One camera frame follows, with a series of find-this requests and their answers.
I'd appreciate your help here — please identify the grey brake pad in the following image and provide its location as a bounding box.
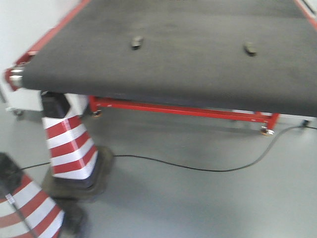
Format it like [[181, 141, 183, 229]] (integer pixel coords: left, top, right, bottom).
[[243, 42, 257, 56], [130, 36, 144, 50]]

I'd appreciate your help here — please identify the black conveyor belt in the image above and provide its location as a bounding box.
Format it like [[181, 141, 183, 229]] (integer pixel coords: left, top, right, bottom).
[[22, 0, 317, 117]]

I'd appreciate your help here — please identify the red and white traffic cone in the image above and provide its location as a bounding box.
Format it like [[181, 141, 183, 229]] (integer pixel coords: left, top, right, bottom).
[[41, 92, 114, 200]]

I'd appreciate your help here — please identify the black floor cable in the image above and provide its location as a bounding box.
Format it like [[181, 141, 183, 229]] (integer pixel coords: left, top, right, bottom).
[[21, 125, 317, 172]]

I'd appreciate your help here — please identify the red metal frame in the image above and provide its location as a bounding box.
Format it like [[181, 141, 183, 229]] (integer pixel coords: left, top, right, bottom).
[[2, 0, 317, 136]]

